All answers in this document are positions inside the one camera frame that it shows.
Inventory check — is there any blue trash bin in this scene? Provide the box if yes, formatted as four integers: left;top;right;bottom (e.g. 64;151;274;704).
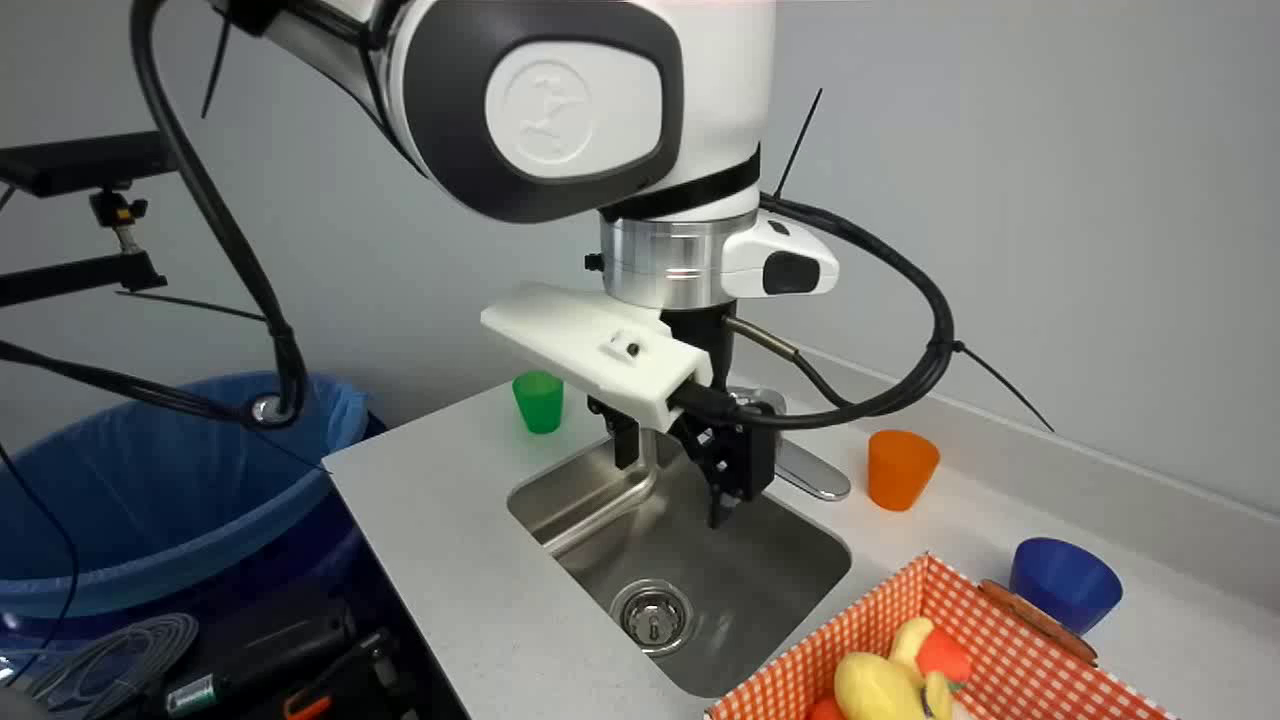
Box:
0;367;375;630

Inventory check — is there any orange checkered box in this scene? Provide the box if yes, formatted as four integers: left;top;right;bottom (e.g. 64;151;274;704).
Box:
702;553;1176;720

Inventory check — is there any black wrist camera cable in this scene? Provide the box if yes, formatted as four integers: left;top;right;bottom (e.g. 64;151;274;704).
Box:
678;192;960;431

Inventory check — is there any orange plastic cup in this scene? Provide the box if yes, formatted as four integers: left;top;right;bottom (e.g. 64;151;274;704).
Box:
865;426;944;517

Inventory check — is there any stainless steel sink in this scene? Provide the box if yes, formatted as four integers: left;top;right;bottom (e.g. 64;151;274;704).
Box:
504;426;854;704

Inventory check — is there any chrome faucet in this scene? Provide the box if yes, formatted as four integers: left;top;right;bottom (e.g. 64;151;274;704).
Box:
727;381;854;509

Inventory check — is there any blue plastic cup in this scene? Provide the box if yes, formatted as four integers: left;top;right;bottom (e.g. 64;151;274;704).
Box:
1007;530;1126;640

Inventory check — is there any black power tool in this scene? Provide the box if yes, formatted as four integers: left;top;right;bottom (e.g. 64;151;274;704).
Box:
159;594;410;720

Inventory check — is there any yellow banana plush toy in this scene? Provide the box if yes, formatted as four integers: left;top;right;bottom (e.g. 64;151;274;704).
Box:
832;610;960;720

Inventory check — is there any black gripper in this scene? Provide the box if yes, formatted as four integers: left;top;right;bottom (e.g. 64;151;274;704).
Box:
582;299;781;530

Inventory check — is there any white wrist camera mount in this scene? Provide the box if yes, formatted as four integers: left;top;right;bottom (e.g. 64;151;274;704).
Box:
474;280;716;435

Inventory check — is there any grey mesh fabric item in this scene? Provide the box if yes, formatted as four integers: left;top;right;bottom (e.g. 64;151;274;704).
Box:
6;606;202;720

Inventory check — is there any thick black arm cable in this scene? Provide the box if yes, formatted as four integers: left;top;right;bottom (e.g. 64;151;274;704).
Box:
123;0;312;431

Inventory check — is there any green plastic cup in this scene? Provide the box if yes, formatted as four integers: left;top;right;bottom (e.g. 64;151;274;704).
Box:
506;367;569;439

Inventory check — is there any black camera stand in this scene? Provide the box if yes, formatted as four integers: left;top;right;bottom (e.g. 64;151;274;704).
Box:
0;128;183;310

